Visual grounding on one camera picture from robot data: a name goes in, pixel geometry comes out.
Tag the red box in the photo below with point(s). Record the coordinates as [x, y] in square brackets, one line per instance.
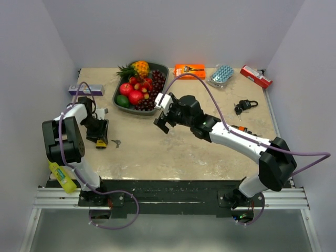
[256, 77]

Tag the small red cherries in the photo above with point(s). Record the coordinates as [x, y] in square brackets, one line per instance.
[144, 85]

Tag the aluminium frame rail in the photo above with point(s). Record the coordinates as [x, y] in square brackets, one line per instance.
[288, 198]

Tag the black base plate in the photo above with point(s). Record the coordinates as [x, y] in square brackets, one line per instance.
[165, 197]

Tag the purple toothpaste box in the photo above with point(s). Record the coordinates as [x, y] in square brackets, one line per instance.
[84, 90]

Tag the red pomegranate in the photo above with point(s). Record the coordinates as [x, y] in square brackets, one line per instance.
[135, 97]

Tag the black padlock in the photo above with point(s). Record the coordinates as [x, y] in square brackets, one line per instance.
[243, 106]

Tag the small silver key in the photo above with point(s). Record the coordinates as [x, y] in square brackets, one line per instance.
[117, 142]

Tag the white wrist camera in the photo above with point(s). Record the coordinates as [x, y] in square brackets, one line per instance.
[101, 113]
[163, 101]

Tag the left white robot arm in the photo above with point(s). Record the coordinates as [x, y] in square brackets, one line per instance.
[64, 144]

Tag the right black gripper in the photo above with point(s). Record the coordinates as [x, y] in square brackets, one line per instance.
[167, 118]

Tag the orange padlock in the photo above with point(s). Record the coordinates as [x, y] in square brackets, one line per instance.
[245, 129]

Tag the toy pineapple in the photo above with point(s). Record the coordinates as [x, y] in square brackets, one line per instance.
[137, 69]

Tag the yellow green bottle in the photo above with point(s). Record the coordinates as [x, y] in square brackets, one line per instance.
[62, 177]

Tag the blue patterned sponge pack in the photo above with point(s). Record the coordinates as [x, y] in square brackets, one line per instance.
[220, 76]

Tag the dark grey fruit tray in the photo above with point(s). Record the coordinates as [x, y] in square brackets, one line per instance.
[122, 80]

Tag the purple grape bunch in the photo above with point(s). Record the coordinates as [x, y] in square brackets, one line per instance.
[159, 80]

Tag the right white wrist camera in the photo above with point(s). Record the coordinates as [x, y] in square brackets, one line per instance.
[163, 101]

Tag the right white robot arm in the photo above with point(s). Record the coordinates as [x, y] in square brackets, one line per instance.
[275, 163]

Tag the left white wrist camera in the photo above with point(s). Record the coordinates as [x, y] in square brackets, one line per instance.
[101, 113]

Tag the orange razor box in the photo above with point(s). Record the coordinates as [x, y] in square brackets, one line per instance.
[196, 69]

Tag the red apple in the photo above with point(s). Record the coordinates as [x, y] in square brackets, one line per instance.
[125, 89]

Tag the yellow padlock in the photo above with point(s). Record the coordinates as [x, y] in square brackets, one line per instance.
[100, 144]

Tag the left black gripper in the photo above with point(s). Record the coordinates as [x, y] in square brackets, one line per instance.
[101, 133]

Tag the green avocado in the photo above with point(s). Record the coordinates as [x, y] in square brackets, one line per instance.
[123, 101]

